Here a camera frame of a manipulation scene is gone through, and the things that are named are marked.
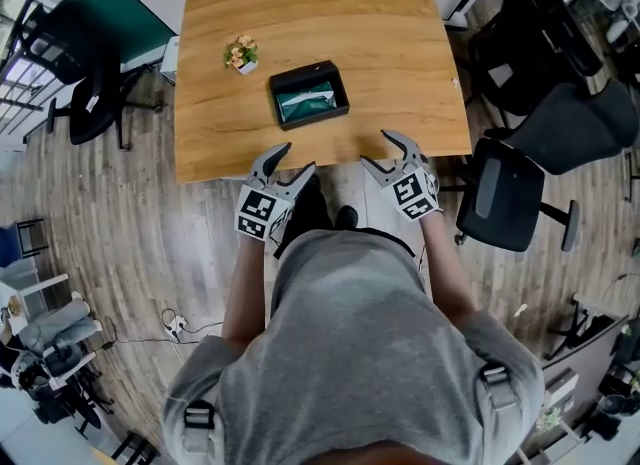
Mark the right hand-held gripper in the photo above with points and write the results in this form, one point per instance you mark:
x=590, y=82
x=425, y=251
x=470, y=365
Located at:
x=414, y=193

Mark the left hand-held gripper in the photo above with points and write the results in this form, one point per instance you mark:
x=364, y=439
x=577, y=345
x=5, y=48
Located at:
x=257, y=210

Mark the green pack of tissues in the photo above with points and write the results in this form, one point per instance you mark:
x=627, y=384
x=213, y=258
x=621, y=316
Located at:
x=305, y=103

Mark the black box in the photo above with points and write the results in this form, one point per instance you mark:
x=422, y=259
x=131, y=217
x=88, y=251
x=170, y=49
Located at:
x=310, y=73

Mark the person's left forearm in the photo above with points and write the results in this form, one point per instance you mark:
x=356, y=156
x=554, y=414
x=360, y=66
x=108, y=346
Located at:
x=245, y=293

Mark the person's right forearm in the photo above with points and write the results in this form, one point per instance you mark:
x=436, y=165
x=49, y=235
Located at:
x=445, y=268

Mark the person's left leg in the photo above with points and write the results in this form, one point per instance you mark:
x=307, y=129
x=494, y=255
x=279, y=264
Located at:
x=305, y=213

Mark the black office chair square seat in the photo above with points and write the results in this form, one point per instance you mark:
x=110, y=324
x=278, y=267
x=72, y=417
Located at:
x=500, y=198

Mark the small potted orange flowers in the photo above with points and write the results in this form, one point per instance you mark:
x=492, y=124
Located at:
x=241, y=53

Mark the black high-back office chair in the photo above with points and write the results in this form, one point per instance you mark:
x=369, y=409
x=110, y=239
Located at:
x=515, y=68

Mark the dark grey padded office chair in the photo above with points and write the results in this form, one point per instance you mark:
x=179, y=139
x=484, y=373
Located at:
x=575, y=128

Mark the white power strip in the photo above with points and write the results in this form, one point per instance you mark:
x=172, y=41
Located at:
x=176, y=325

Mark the person's grey shirt torso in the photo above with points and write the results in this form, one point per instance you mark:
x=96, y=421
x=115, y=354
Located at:
x=350, y=353

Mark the black mesh office chair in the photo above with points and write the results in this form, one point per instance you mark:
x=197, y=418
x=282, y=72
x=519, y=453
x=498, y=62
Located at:
x=92, y=103

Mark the green partition panel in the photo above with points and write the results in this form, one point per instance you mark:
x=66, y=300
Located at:
x=125, y=23

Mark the small black stool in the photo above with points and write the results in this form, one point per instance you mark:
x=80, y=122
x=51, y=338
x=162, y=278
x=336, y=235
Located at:
x=31, y=238

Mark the white side table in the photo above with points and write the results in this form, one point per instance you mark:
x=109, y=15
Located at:
x=30, y=285

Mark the small green potted plant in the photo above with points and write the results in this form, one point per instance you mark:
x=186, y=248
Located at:
x=549, y=417

